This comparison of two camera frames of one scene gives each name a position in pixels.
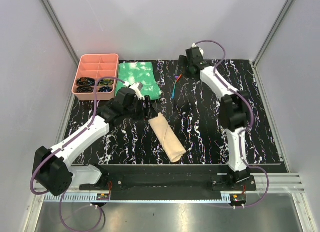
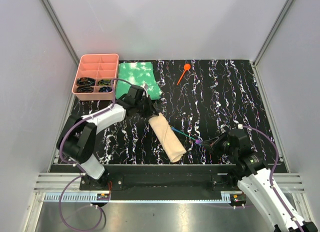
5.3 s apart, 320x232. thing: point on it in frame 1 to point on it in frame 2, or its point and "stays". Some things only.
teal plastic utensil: (173, 94) to (182, 132)
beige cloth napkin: (173, 146) stays
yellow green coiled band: (106, 82) stays
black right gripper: (182, 61) to (215, 142)
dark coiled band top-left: (86, 80) stays
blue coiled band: (105, 89) stays
